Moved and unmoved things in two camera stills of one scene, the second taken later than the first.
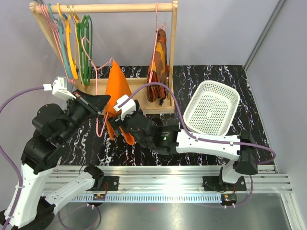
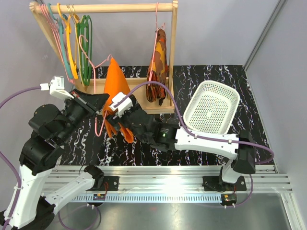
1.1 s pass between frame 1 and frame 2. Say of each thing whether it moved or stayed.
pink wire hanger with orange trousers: moved
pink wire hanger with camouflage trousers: stayed
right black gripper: stayed
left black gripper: stayed
